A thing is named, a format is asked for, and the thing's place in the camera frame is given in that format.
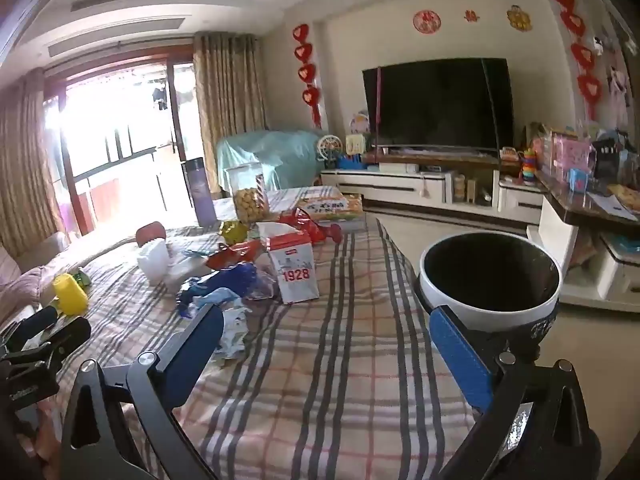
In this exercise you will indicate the beige curtain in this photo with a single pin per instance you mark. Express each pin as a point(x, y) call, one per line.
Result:
point(25, 170)
point(227, 110)

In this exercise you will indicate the black television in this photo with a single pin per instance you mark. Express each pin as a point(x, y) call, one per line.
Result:
point(440, 105)

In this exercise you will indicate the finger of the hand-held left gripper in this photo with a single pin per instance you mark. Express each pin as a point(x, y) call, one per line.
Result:
point(62, 340)
point(35, 321)

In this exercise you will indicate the white tissue paper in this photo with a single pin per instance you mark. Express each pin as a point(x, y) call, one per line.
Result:
point(187, 267)

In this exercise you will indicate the plaid blanket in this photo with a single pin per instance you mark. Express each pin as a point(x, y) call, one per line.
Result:
point(325, 360)

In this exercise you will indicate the white ferris wheel toy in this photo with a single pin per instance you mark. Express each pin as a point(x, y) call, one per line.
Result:
point(331, 150)

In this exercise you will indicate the yellow toy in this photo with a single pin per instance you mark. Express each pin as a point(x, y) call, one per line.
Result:
point(70, 294)

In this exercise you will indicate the white plastic bag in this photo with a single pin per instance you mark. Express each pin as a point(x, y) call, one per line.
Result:
point(152, 262)

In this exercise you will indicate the clear cookie jar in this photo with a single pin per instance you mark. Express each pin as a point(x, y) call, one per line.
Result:
point(247, 195)

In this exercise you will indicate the yellow patterned tray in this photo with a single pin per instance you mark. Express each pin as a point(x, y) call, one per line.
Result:
point(625, 194)

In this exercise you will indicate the red plastic wrapper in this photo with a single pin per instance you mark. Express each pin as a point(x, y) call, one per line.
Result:
point(232, 257)
point(315, 230)

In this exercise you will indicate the red apple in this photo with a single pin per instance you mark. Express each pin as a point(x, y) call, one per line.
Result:
point(150, 230)

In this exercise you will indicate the flat yellow snack box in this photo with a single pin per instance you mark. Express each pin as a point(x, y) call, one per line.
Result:
point(327, 205)

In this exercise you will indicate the gold figure wall sticker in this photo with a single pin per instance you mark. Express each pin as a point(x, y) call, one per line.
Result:
point(519, 18)

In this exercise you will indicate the white television cabinet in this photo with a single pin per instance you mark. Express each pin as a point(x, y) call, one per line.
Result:
point(390, 185)

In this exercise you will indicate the pink toy box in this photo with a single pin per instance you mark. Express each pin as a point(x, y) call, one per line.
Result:
point(572, 152)

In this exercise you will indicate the white blue paper bag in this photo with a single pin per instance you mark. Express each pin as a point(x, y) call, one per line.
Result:
point(235, 332)

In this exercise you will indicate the blue pen tray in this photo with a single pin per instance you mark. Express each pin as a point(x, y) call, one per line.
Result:
point(352, 162)

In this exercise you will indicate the small red paper cutting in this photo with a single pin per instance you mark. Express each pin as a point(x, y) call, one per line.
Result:
point(471, 16)

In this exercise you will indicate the round red paper cutting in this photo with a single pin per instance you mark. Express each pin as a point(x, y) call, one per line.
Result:
point(426, 22)

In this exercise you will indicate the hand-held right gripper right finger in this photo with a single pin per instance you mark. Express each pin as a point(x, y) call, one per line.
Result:
point(460, 355)

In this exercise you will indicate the white 1928 paper bag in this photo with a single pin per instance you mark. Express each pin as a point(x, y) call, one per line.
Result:
point(295, 280)

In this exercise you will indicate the purple bottle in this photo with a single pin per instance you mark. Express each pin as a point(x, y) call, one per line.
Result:
point(202, 192)

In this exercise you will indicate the blue plastic packaging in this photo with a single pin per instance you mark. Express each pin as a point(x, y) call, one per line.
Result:
point(235, 277)

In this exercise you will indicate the armchair under teal cloth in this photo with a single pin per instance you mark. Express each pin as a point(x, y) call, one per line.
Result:
point(270, 152)

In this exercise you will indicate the white round bin black liner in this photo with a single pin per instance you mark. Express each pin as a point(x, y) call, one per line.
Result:
point(500, 310)

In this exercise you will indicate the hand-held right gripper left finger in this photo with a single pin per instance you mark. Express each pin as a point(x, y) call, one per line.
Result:
point(200, 342)

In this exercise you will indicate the white paper sheet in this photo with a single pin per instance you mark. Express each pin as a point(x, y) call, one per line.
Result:
point(612, 206)

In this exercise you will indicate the colourful stacking rings toy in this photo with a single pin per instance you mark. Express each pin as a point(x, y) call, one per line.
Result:
point(528, 167)

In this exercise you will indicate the red heart wall hanging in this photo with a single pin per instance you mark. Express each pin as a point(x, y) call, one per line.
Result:
point(582, 55)
point(306, 72)

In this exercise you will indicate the purple children's card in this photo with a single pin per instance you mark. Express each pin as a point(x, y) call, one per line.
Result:
point(359, 124)

